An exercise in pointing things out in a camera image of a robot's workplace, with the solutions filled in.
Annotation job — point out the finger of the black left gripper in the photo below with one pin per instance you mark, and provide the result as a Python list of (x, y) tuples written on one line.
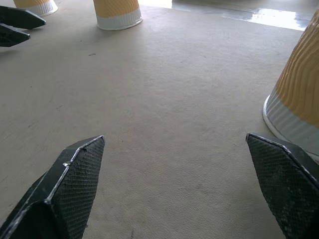
[(11, 36), (20, 17)]

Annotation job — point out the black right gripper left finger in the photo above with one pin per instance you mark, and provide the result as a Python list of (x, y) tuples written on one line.
[(62, 189)]

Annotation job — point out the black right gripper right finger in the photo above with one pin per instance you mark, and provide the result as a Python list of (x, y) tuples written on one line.
[(286, 184)]

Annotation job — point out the orange and white paper cup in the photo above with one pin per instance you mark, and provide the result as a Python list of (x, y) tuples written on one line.
[(37, 6), (297, 94), (118, 15)]

